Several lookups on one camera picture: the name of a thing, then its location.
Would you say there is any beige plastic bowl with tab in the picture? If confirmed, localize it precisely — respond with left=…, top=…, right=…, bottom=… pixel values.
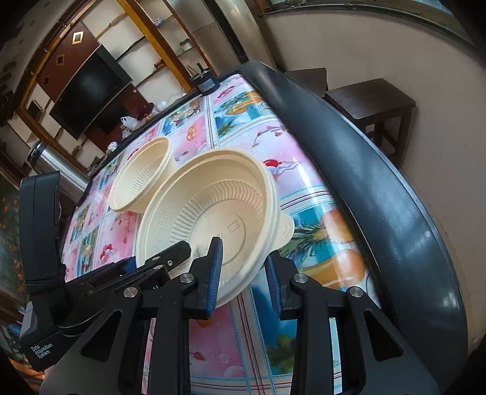
left=135, top=148, right=294, bottom=306

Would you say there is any framed flower painting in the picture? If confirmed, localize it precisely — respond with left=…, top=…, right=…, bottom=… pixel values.
left=0, top=175, right=27, bottom=304

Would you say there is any beige plastic bowl far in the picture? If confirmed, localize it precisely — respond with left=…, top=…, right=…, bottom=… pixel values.
left=108, top=137, right=177, bottom=213

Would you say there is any colourful printed tablecloth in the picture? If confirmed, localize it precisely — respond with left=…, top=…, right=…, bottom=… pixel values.
left=60, top=73, right=381, bottom=395

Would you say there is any steel thermos flask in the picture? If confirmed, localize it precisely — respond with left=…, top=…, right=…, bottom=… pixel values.
left=27, top=141, right=91, bottom=203

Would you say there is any black television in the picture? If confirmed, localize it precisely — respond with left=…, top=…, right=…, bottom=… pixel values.
left=50, top=45, right=132, bottom=138

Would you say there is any small black device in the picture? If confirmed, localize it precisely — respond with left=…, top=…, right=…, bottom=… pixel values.
left=192, top=63, right=220, bottom=95

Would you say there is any dark wooden stool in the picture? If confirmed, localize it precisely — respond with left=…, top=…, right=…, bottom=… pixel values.
left=324, top=78, right=416, bottom=168

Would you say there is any silver standing air conditioner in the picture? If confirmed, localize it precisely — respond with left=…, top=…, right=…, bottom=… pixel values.
left=204, top=0, right=276, bottom=67

